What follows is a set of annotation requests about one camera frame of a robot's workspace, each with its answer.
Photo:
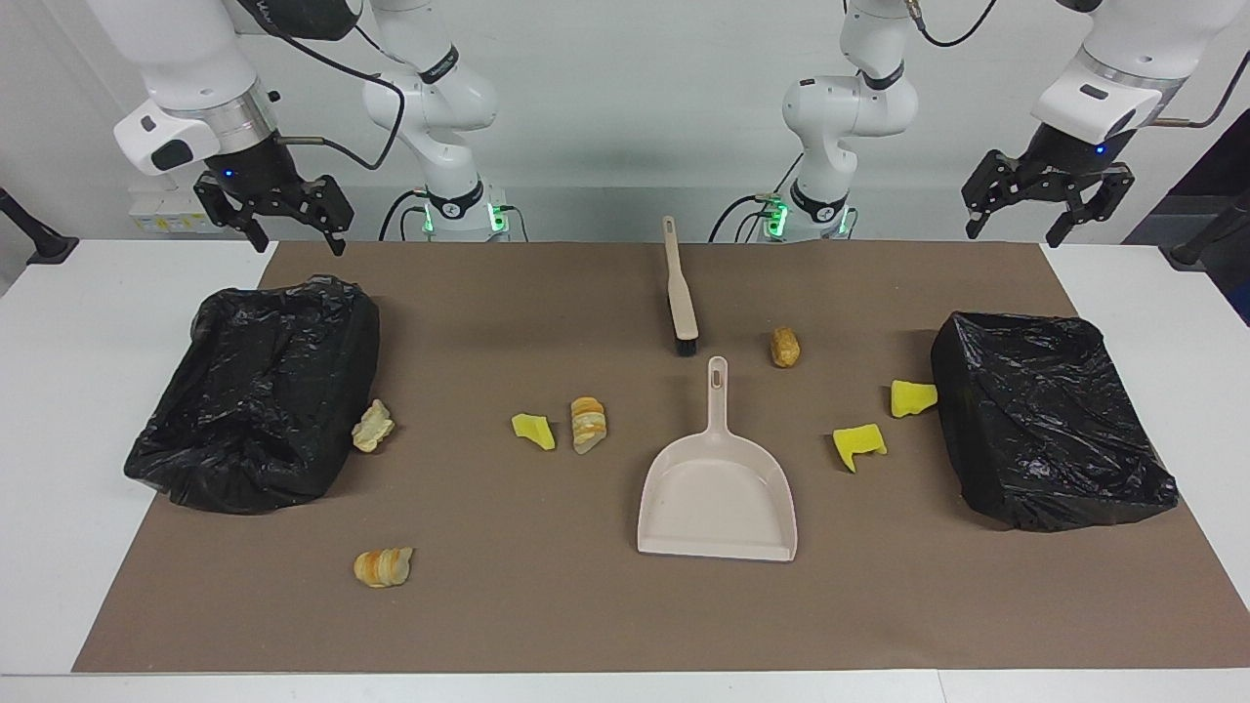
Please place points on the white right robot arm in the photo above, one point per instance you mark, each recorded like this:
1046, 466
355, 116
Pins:
430, 98

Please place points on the white power strip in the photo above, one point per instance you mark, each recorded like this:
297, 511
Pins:
161, 213

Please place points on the black camera stand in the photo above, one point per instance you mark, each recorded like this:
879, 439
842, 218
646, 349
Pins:
1196, 249
49, 249

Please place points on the pale bread piece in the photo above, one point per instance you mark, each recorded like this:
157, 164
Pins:
372, 427

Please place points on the brown table mat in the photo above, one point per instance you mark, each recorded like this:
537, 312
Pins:
586, 605

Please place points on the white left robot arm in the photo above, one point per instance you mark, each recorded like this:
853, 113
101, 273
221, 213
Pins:
850, 103

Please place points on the brown bread roll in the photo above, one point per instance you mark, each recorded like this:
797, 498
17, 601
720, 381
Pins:
785, 348

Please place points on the beige plastic dustpan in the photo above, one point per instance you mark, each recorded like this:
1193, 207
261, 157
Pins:
718, 498

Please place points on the striped croissant piece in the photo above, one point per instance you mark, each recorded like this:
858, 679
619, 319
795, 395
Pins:
383, 567
588, 422

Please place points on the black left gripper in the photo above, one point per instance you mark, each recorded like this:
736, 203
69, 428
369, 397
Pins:
1069, 156

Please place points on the beige hand brush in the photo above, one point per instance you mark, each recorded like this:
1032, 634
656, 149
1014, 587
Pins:
681, 303

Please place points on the black trash bag bin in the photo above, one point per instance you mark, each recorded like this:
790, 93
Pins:
254, 400
1045, 430

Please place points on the yellow sponge piece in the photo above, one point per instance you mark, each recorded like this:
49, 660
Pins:
532, 430
857, 442
912, 397

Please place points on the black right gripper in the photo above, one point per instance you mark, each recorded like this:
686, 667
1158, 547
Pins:
252, 166

